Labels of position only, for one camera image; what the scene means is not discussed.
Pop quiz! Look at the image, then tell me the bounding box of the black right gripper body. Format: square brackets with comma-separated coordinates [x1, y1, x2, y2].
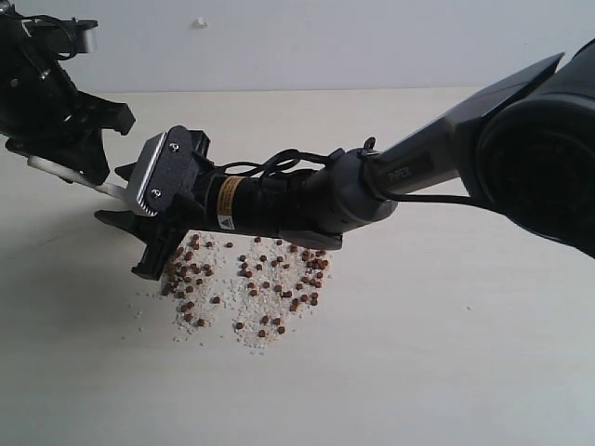
[130, 129, 308, 281]

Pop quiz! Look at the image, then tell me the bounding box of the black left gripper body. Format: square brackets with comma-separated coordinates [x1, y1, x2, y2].
[1, 8, 135, 184]

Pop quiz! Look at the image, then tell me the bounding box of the white paint brush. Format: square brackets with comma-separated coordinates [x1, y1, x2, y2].
[27, 156, 125, 201]

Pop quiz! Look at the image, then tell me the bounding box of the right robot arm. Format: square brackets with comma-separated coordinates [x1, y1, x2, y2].
[96, 44, 594, 280]

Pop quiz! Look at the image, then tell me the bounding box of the pile of beans and grains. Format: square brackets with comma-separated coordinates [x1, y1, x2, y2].
[123, 230, 334, 357]

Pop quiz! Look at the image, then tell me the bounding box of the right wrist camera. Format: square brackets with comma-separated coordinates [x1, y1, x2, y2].
[125, 125, 194, 217]

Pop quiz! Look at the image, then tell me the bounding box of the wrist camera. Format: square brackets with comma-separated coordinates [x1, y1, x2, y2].
[24, 18, 99, 55]
[125, 125, 194, 217]

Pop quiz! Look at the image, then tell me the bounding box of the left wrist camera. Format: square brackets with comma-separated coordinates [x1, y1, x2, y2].
[24, 18, 99, 55]

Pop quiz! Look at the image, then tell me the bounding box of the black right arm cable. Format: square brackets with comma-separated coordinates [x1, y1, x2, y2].
[204, 137, 470, 205]

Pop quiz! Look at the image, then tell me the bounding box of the white wall hook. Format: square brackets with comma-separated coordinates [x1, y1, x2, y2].
[192, 18, 209, 29]

